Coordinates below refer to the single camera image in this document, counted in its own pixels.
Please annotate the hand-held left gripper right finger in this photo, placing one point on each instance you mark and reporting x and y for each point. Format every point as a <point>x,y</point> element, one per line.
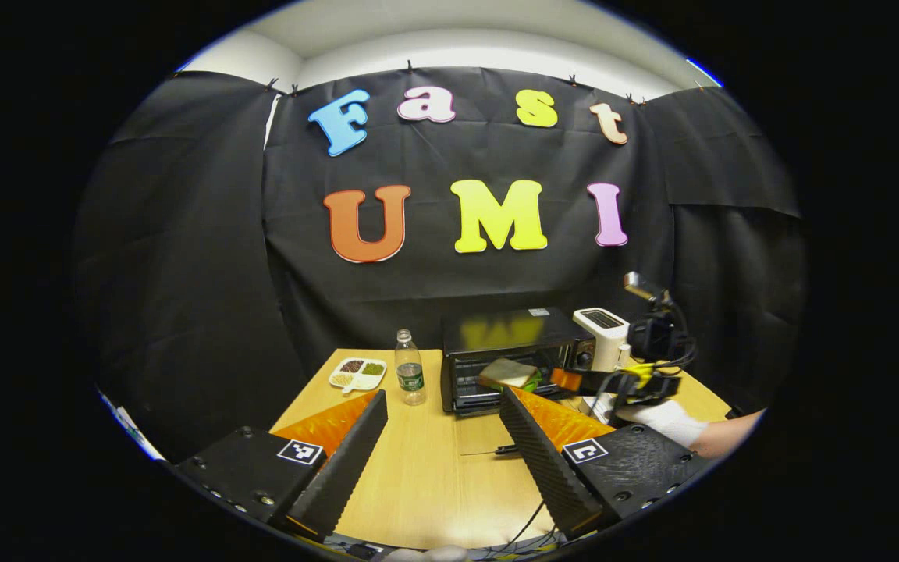
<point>543,468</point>

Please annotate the sandwich with lettuce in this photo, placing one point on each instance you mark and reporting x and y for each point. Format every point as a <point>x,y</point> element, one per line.
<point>506,373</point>

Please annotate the clear plastic water bottle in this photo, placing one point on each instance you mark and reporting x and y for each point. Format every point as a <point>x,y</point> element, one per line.
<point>410,375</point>

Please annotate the black backdrop cloth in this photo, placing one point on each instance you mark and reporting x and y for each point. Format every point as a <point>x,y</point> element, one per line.
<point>434,289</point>

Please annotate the thin black pen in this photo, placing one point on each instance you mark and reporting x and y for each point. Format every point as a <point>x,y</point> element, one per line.
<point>506,449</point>

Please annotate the white compartment plate with beans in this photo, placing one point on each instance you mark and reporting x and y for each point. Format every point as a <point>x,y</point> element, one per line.
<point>357,375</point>

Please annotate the white toaster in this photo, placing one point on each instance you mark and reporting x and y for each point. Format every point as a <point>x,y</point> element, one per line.
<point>602,336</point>

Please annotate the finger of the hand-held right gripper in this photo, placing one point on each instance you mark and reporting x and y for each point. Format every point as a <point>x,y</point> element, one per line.
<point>566,379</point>

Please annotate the black electric oven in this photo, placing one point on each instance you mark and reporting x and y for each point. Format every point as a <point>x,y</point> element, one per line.
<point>512,328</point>

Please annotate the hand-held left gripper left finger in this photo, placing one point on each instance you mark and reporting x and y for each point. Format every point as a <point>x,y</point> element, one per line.
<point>344,472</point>

